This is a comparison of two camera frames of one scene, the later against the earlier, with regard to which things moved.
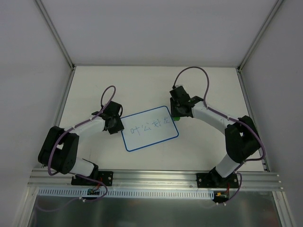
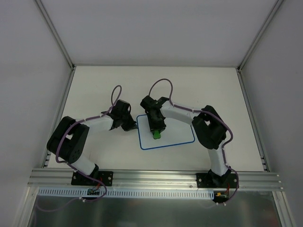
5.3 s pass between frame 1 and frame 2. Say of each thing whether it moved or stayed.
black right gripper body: moved
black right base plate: stayed
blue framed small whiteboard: moved
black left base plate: stayed
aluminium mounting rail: stayed
